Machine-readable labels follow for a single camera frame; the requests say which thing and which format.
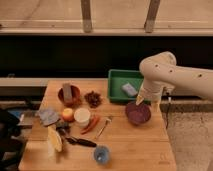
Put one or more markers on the white round cup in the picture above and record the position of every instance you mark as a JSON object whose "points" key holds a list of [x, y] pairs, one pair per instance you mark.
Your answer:
{"points": [[82, 116]]}

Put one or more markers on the black chair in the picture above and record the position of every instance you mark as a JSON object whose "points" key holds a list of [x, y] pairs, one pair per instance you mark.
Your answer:
{"points": [[10, 146]]}

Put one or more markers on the purple bowl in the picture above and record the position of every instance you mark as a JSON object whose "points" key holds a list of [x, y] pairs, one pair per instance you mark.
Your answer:
{"points": [[137, 114]]}

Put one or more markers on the light blue sponge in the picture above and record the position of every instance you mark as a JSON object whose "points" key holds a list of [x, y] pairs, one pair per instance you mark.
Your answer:
{"points": [[129, 90]]}

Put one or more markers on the dark red grape bunch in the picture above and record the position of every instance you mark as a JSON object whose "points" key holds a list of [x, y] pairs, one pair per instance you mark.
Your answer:
{"points": [[93, 99]]}

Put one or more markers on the yellow banana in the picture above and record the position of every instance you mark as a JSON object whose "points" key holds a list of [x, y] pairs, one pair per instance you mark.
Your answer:
{"points": [[55, 139]]}

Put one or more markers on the green plastic tray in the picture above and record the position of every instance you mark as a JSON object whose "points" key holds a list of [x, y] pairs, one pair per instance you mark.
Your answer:
{"points": [[117, 78]]}

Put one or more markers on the orange red carrot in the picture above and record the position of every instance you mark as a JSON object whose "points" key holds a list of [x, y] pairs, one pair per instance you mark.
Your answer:
{"points": [[91, 125]]}

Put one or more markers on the black handled utensil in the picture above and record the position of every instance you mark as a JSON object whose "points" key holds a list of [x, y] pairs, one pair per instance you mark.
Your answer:
{"points": [[76, 141]]}

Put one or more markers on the red yellow apple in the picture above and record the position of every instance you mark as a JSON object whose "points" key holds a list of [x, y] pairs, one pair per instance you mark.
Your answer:
{"points": [[68, 115]]}

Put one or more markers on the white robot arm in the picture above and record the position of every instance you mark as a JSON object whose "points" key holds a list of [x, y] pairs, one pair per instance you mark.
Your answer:
{"points": [[161, 71]]}

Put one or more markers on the grey blue cloth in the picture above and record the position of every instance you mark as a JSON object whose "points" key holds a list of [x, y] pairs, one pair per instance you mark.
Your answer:
{"points": [[48, 116]]}

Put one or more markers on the brown clay bowl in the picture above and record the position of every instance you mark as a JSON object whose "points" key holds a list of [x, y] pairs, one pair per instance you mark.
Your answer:
{"points": [[76, 100]]}

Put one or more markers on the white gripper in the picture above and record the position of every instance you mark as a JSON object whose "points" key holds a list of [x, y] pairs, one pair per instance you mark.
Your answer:
{"points": [[151, 91]]}

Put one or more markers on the grey rectangular block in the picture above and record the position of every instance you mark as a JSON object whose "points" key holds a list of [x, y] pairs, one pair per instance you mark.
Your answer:
{"points": [[67, 92]]}

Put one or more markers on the small blue bowl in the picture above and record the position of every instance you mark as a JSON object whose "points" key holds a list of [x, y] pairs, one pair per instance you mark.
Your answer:
{"points": [[101, 155]]}

